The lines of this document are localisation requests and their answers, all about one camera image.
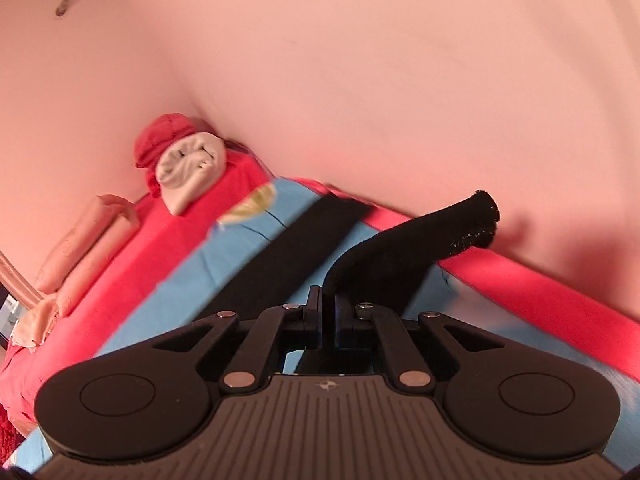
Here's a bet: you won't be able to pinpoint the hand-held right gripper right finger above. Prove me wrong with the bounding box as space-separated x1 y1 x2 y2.
333 293 504 394

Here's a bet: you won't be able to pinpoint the cream rolled cloth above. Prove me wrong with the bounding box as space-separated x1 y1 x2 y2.
155 131 228 216

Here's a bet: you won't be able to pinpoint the red cloth bundle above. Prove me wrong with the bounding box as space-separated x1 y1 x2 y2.
133 113 221 200

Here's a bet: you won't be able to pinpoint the grey box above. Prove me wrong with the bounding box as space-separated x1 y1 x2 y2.
0 294 22 342

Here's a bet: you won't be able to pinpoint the black pants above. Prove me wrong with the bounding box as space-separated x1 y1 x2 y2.
198 189 501 376

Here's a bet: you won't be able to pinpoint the blue printed blanket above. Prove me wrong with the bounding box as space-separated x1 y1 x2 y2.
14 176 628 472

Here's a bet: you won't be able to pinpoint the red textured blanket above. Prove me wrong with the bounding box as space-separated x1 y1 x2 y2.
0 400 27 463

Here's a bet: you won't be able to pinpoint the peach pillow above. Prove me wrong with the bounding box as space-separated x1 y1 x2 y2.
34 193 141 294
54 217 138 317

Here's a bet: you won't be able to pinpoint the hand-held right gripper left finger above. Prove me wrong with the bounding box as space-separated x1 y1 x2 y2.
152 285 321 392

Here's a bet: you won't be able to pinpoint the red bedsheet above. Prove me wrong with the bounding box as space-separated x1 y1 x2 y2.
0 152 640 443

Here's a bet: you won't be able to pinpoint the cream crumpled cloth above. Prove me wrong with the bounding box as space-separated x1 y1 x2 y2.
11 302 58 348

